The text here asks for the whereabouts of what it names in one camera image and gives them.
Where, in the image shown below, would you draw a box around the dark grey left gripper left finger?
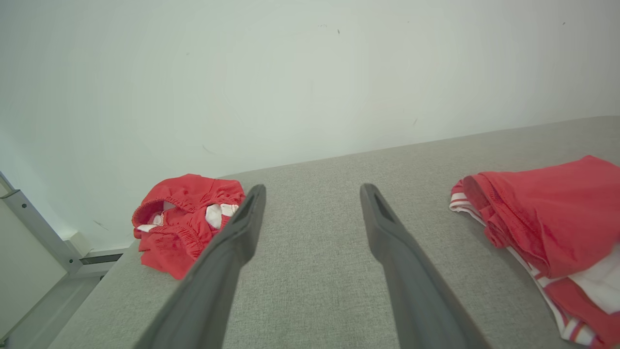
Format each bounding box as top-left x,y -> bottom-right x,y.
135,184 -> 267,349

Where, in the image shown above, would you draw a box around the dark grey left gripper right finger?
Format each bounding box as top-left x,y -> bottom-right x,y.
360,183 -> 490,349

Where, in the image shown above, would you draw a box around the red shorts with white panel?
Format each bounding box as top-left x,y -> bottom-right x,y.
132,174 -> 247,280

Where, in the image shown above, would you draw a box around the red Bulls basketball jersey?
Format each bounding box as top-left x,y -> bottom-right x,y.
449,155 -> 620,349

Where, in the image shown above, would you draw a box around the white baseboard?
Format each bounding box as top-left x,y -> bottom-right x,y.
62,232 -> 132,279

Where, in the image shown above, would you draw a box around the white flat panel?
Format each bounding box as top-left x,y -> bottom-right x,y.
0,199 -> 68,340

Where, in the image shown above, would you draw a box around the grey metal frame bar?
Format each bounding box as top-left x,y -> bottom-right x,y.
0,172 -> 83,274

